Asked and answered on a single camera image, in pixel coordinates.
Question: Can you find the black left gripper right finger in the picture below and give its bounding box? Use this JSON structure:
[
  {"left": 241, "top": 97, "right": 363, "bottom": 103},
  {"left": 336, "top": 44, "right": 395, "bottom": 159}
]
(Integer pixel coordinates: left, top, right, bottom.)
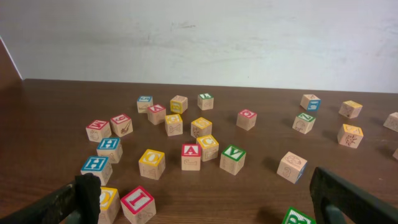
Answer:
[{"left": 310, "top": 167, "right": 397, "bottom": 224}]

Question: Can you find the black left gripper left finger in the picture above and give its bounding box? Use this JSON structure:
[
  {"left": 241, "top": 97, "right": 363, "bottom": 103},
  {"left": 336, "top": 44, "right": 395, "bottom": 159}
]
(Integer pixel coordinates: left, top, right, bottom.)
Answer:
[{"left": 1, "top": 173, "right": 101, "bottom": 224}]

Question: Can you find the green R block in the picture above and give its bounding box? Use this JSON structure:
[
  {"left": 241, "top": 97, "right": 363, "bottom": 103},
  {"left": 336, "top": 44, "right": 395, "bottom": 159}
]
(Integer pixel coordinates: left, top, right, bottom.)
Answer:
[{"left": 282, "top": 207, "right": 316, "bottom": 224}]

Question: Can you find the blue P block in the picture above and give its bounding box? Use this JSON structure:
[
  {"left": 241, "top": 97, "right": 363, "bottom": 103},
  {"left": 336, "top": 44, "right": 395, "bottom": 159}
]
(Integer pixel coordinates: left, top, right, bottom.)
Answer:
[{"left": 277, "top": 152, "right": 307, "bottom": 184}]

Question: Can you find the yellow S block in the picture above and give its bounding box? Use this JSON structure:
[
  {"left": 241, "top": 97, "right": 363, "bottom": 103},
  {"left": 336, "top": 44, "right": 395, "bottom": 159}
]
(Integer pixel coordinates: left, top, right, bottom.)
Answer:
[
  {"left": 191, "top": 117, "right": 212, "bottom": 138},
  {"left": 337, "top": 124, "right": 364, "bottom": 149}
]

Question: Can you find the yellow o block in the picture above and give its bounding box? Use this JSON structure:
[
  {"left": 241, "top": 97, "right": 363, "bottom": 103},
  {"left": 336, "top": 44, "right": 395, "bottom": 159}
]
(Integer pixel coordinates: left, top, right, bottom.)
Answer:
[
  {"left": 139, "top": 149, "right": 165, "bottom": 180},
  {"left": 98, "top": 187, "right": 121, "bottom": 224}
]

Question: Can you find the blue H block lower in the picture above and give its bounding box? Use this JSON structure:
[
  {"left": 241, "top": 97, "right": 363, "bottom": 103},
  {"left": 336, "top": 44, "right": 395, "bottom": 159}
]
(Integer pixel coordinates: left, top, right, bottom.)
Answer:
[{"left": 80, "top": 156, "right": 113, "bottom": 186}]

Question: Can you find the blue h block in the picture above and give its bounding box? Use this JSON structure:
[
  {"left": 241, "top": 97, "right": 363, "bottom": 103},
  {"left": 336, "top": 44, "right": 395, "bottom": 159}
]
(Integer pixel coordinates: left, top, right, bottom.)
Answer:
[
  {"left": 96, "top": 138, "right": 123, "bottom": 164},
  {"left": 80, "top": 156, "right": 113, "bottom": 186}
]

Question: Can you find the red I block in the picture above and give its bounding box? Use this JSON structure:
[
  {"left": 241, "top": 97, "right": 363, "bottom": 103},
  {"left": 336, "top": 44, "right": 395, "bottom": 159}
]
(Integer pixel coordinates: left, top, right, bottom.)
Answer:
[{"left": 121, "top": 185, "right": 156, "bottom": 224}]

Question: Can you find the blue H block upper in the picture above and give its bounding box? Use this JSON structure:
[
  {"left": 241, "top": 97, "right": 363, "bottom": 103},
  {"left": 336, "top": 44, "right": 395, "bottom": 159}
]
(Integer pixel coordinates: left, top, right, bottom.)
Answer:
[{"left": 96, "top": 138, "right": 123, "bottom": 164}]

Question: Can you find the red M block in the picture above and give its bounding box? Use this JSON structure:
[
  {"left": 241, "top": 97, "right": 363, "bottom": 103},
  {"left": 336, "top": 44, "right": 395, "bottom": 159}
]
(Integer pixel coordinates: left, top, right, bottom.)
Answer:
[{"left": 86, "top": 119, "right": 111, "bottom": 142}]

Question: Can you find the yellow O block middle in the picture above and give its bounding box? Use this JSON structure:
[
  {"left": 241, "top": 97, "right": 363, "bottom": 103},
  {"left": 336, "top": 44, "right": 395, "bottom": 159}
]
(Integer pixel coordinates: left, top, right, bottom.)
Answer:
[{"left": 139, "top": 149, "right": 165, "bottom": 180}]

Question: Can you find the green Z block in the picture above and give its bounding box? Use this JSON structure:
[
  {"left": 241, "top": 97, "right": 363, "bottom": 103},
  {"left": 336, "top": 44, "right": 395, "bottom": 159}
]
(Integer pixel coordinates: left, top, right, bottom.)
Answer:
[{"left": 292, "top": 113, "right": 316, "bottom": 134}]

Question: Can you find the red 9 block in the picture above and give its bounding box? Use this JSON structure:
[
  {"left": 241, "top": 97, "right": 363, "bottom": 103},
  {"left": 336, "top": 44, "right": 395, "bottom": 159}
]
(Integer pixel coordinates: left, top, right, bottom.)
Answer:
[{"left": 110, "top": 114, "right": 133, "bottom": 138}]

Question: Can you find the yellow M block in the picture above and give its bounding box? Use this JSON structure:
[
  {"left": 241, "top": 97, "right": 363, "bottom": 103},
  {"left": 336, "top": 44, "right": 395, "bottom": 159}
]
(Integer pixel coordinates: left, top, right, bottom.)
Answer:
[{"left": 339, "top": 100, "right": 363, "bottom": 119}]

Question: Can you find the blue D block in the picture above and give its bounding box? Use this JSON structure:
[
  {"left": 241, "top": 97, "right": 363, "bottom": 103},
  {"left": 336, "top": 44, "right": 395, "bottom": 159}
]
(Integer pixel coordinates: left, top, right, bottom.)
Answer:
[{"left": 383, "top": 112, "right": 398, "bottom": 132}]

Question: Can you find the blue block far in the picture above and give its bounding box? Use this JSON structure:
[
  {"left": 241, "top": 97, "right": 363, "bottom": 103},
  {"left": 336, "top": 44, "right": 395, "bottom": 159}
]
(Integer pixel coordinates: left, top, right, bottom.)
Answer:
[{"left": 300, "top": 95, "right": 321, "bottom": 111}]

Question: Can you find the green V block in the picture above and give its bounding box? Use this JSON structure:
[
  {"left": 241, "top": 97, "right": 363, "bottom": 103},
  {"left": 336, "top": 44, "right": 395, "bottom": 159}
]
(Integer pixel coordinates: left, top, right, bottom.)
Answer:
[{"left": 220, "top": 144, "right": 246, "bottom": 175}]

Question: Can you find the red A block upper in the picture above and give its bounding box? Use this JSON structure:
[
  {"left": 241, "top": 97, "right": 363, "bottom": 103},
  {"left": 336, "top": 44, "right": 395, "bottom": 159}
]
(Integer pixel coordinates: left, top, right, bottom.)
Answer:
[{"left": 147, "top": 104, "right": 166, "bottom": 125}]

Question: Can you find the red a block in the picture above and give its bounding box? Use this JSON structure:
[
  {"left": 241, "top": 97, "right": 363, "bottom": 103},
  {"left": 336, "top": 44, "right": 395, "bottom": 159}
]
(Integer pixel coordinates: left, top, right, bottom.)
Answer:
[
  {"left": 147, "top": 104, "right": 166, "bottom": 125},
  {"left": 181, "top": 144, "right": 201, "bottom": 171}
]

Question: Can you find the red Q block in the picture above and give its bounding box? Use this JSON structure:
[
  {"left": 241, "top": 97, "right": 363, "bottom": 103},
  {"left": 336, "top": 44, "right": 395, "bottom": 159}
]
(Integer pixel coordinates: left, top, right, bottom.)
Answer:
[{"left": 236, "top": 109, "right": 257, "bottom": 131}]

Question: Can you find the blue 5 block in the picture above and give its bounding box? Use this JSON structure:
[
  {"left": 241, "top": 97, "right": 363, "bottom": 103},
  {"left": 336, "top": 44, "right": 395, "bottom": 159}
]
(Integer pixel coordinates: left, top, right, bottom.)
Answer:
[{"left": 137, "top": 96, "right": 153, "bottom": 113}]

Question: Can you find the red A block lower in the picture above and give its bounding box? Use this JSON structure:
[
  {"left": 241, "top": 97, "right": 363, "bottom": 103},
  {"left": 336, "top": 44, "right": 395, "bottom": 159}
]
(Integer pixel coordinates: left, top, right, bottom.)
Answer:
[{"left": 181, "top": 144, "right": 201, "bottom": 171}]

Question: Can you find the yellow X block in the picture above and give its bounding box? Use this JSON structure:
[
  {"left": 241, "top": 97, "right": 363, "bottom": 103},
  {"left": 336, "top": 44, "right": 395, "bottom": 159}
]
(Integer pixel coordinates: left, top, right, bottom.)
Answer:
[{"left": 165, "top": 114, "right": 183, "bottom": 136}]

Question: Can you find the yellow C block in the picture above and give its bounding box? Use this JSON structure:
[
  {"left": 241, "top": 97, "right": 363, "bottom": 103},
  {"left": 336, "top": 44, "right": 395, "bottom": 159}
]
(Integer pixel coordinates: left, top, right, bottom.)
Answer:
[{"left": 197, "top": 134, "right": 219, "bottom": 162}]

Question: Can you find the yellow 8 block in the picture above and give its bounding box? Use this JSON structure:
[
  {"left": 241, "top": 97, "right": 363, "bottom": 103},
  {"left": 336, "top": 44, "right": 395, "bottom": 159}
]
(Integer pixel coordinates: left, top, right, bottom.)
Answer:
[{"left": 170, "top": 95, "right": 188, "bottom": 114}]

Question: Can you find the green L block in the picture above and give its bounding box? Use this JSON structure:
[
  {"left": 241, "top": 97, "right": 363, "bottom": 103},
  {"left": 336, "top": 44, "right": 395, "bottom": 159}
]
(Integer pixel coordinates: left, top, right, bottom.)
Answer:
[{"left": 198, "top": 93, "right": 214, "bottom": 110}]

